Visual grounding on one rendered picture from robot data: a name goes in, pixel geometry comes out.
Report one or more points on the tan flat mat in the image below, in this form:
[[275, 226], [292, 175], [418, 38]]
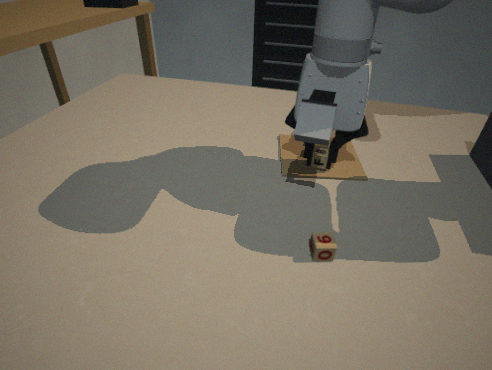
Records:
[[347, 166]]

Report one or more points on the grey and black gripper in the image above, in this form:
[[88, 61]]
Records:
[[351, 82]]

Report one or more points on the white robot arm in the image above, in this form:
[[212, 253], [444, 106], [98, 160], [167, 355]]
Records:
[[343, 33]]

